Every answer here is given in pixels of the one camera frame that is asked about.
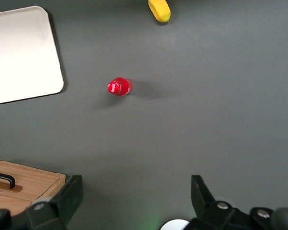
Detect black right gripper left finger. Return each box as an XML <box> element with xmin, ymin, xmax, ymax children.
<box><xmin>26</xmin><ymin>174</ymin><xmax>84</xmax><ymax>230</ymax></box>

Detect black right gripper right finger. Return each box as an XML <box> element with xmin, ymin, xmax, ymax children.
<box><xmin>191</xmin><ymin>174</ymin><xmax>252</xmax><ymax>230</ymax></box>

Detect black metal drawer handle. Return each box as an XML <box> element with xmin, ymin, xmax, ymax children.
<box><xmin>0</xmin><ymin>171</ymin><xmax>16</xmax><ymax>190</ymax></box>

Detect oak wood drawer cabinet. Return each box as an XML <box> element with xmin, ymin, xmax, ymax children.
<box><xmin>0</xmin><ymin>158</ymin><xmax>67</xmax><ymax>216</ymax></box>

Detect small red cola bottle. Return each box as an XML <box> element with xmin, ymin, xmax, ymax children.
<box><xmin>107</xmin><ymin>76</ymin><xmax>133</xmax><ymax>97</ymax></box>

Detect beige plastic tray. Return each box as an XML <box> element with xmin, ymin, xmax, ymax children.
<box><xmin>0</xmin><ymin>5</ymin><xmax>65</xmax><ymax>106</ymax></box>

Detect yellow foam toy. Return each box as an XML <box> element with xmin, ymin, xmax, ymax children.
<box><xmin>148</xmin><ymin>0</ymin><xmax>171</xmax><ymax>23</ymax></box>

